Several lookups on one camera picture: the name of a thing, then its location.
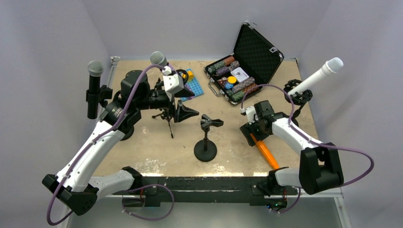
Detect black microphone silver grille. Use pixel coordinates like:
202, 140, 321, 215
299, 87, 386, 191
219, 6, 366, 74
86, 60, 104, 119

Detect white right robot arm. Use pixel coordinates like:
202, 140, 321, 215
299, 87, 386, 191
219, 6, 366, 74
240, 101, 344, 195

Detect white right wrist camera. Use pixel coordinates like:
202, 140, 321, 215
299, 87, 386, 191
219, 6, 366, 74
240, 106, 256, 124

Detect yellow lego brick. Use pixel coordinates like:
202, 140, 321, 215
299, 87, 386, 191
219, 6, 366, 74
187, 70, 194, 81

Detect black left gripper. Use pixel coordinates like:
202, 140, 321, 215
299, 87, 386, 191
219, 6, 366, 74
135, 85, 199, 122

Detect black round-base stand left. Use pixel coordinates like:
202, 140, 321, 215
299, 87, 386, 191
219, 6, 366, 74
86, 85, 134, 141

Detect white microphone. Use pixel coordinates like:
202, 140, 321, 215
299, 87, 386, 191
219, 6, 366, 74
288, 57, 344, 96

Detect black round-base mic stand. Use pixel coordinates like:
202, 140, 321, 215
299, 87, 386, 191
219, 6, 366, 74
193, 114, 224, 162

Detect purple glitter microphone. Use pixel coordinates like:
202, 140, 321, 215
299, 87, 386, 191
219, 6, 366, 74
150, 51, 185, 97

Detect orange microphone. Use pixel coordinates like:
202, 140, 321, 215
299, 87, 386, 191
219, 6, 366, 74
250, 133, 279, 170

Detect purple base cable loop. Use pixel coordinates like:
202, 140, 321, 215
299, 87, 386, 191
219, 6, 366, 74
122, 184, 175, 221

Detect blue lego baseplate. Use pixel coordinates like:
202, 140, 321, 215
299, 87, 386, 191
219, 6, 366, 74
181, 68, 204, 102

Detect black poker chip case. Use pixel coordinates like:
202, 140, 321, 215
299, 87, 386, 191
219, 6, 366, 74
204, 22, 284, 106

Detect black table front rail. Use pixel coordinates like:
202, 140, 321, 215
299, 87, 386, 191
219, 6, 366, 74
112, 176, 298, 209

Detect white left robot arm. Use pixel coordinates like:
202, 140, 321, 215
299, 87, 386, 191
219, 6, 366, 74
42, 68, 199, 216

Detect black tripod shock-mount stand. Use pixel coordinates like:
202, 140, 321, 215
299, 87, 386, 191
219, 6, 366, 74
152, 68, 190, 139

